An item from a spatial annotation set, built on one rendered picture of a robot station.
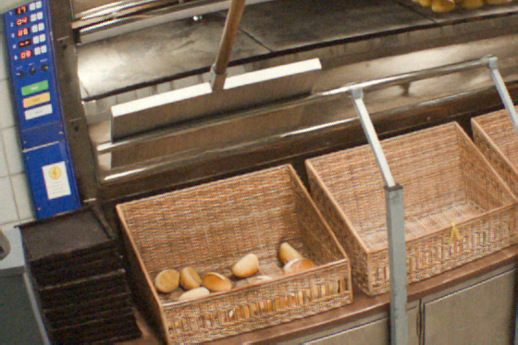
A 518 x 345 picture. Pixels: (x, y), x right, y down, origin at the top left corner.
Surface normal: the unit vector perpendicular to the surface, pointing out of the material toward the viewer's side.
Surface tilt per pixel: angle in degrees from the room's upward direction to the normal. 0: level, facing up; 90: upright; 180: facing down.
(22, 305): 90
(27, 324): 90
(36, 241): 0
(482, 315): 92
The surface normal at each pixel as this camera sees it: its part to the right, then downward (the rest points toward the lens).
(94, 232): -0.13, -0.92
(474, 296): 0.31, 0.32
